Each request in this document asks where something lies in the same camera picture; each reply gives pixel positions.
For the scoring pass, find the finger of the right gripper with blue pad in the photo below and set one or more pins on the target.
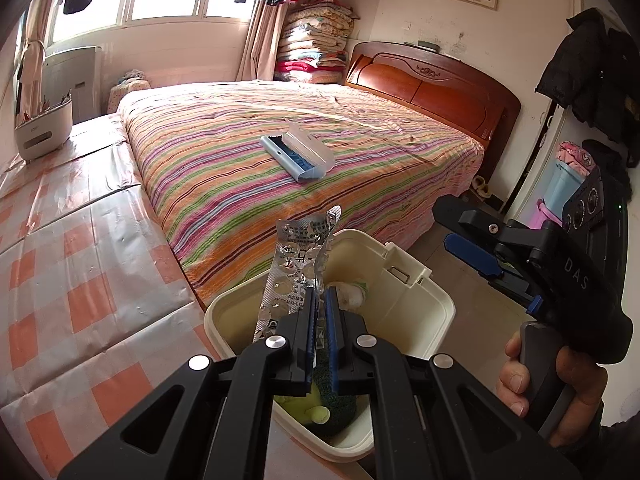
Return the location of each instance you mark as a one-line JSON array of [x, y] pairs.
[[474, 224]]

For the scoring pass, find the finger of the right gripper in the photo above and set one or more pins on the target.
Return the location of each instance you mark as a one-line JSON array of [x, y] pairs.
[[498, 275]]

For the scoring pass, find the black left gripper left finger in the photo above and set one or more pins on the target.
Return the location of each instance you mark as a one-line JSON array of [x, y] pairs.
[[210, 419]]

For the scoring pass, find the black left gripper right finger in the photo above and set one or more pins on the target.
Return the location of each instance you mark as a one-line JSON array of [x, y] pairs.
[[431, 419]]

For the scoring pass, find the green plush toy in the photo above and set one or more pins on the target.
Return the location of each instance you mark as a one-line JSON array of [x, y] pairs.
[[322, 411]]

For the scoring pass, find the silver pill blister pack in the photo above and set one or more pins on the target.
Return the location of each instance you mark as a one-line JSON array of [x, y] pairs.
[[302, 248]]

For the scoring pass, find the cream trash bin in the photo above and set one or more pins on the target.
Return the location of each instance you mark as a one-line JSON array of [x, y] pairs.
[[403, 305]]

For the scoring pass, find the person's right hand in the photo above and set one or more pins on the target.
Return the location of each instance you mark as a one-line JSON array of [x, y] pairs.
[[585, 377]]

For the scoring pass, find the orange checkered plastic tablecloth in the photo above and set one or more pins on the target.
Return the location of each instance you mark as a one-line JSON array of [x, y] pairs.
[[95, 309]]

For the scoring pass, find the red wooden headboard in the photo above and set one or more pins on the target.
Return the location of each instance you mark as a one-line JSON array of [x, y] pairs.
[[442, 87]]

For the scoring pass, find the blue white case on bed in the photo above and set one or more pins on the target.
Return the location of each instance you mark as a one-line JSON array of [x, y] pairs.
[[300, 154]]

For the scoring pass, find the black jacket hanging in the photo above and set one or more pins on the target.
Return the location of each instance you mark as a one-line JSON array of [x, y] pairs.
[[595, 72]]

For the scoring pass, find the stack of folded blankets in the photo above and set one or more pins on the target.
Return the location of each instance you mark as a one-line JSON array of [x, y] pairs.
[[312, 46]]

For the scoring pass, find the pink curtain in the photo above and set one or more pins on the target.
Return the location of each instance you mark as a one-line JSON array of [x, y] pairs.
[[259, 55]]

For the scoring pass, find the striped colourful bed quilt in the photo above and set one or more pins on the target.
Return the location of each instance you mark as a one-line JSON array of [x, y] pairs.
[[223, 163]]

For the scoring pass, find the white desk organizer box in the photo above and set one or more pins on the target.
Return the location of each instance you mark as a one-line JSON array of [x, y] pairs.
[[45, 133]]

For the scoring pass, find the small patterned stool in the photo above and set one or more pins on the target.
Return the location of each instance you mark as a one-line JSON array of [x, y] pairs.
[[133, 80]]

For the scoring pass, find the white air conditioner unit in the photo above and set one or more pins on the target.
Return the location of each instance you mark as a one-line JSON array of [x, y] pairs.
[[76, 73]]

